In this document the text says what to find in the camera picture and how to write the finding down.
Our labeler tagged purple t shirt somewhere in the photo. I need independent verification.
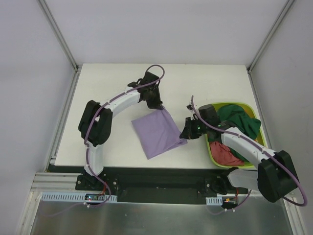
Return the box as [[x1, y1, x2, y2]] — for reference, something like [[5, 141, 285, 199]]
[[132, 108, 187, 160]]

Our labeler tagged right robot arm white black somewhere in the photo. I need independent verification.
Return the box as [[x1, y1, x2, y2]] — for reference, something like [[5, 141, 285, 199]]
[[180, 103, 300, 202]]

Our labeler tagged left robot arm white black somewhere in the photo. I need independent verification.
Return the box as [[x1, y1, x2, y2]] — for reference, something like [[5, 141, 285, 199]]
[[78, 71, 162, 190]]

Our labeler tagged red pink t shirt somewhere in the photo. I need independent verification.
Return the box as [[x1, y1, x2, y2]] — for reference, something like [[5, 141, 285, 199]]
[[209, 141, 245, 166]]

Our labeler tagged dark green t shirt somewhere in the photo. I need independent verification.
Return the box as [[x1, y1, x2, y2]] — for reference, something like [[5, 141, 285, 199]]
[[208, 104, 261, 162]]

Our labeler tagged lime green plastic basket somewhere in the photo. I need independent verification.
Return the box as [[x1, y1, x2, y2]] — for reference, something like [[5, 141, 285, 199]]
[[204, 102, 267, 170]]

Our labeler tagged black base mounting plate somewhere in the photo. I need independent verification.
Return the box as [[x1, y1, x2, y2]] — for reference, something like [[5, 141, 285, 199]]
[[75, 167, 248, 205]]

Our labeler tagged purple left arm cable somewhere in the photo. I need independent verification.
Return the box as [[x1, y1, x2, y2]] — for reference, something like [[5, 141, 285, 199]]
[[83, 64, 165, 196]]

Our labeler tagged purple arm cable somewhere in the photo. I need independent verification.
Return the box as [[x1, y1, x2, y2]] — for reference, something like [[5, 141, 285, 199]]
[[83, 64, 165, 196], [190, 95, 308, 208]]

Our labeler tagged right white slotted cable duct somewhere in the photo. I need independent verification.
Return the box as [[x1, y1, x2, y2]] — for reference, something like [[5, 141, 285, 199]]
[[205, 196, 223, 206]]

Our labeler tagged white slotted cable duct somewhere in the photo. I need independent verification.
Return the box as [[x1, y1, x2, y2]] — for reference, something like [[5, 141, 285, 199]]
[[205, 196, 223, 206], [42, 192, 117, 203]]

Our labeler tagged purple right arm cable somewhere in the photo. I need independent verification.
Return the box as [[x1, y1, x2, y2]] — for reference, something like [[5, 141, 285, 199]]
[[190, 95, 308, 208]]

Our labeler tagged left white slotted cable duct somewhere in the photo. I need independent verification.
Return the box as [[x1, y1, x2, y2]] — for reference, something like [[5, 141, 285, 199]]
[[42, 192, 117, 203]]

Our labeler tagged aluminium front rail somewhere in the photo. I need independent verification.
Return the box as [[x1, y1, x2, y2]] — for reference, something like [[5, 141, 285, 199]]
[[30, 171, 81, 195]]

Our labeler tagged left aluminium frame post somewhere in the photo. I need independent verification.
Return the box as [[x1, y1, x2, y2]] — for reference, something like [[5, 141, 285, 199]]
[[37, 0, 80, 72]]

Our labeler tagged aluminium frame post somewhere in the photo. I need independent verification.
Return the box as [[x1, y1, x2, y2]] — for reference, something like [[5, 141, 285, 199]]
[[247, 0, 296, 74], [37, 0, 80, 72]]

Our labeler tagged right aluminium frame post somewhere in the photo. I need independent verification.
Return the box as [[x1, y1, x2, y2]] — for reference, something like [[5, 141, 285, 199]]
[[247, 0, 296, 74]]

